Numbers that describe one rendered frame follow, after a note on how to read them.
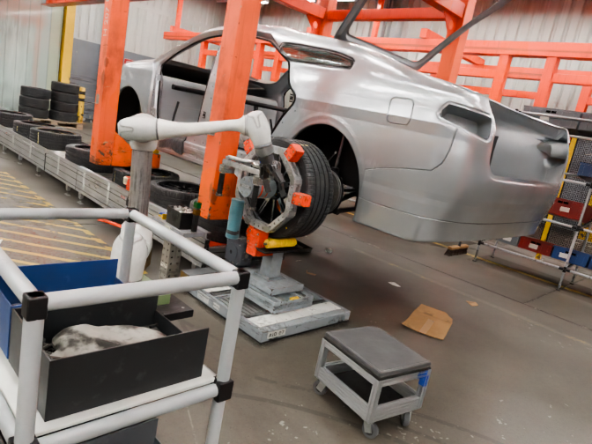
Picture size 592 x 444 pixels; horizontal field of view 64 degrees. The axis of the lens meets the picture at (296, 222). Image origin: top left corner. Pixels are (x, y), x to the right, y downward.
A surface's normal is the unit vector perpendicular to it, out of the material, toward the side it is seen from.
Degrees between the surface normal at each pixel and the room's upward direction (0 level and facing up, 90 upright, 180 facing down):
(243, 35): 90
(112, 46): 90
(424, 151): 90
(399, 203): 90
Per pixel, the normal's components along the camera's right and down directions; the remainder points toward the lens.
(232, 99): 0.69, 0.28
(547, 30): -0.70, 0.02
